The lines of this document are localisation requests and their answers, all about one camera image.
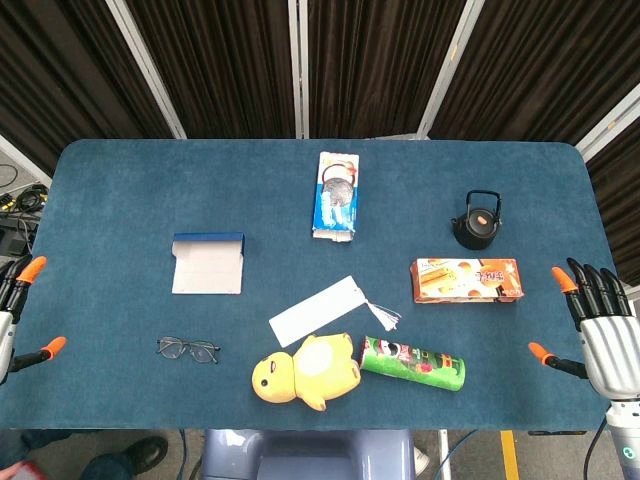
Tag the white bookmark card with tassel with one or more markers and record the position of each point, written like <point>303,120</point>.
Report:
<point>310,312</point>

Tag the yellow plush toy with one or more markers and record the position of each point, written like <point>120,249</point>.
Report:
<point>320,370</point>

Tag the white double partition post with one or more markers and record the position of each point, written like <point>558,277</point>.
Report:
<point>297,65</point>

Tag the white box blue lid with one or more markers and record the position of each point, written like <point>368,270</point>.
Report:
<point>207,270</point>

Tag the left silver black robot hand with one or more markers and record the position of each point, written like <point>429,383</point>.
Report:
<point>7,320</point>

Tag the white table leg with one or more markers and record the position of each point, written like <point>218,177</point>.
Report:
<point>444,455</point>

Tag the blue felt table cloth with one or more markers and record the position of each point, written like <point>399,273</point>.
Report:
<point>125,190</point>

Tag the black wire eyeglasses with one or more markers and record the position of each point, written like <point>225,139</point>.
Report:
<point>172,348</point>

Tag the blue Oreo cookie box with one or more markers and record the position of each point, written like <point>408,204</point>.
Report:
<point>336,200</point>

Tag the dark brown curtain panel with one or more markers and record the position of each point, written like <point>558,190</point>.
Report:
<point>60,75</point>
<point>540,65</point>
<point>225,65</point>
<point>375,65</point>
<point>625,200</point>

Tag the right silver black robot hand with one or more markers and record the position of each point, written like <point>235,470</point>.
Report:
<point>610,350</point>

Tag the black shoe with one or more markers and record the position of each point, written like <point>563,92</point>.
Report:
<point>147,452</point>

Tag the yellow floor tape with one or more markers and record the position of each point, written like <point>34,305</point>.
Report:
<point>509,455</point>

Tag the lavender robot base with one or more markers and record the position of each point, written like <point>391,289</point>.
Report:
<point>310,455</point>

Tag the green Pringles can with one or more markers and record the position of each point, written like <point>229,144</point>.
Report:
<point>415,367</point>

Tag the right lavender robot arm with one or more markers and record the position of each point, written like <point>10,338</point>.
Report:
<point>627,440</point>

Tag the black floor box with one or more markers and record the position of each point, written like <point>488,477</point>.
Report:
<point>12,240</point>

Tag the orange biscuit box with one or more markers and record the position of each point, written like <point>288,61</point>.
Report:
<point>465,280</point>

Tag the blue jeans leg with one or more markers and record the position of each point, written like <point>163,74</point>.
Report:
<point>107,467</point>

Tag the white shoe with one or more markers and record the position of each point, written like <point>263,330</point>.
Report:
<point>421,460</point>

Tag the black cast iron teapot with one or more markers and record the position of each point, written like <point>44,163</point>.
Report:
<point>475,232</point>

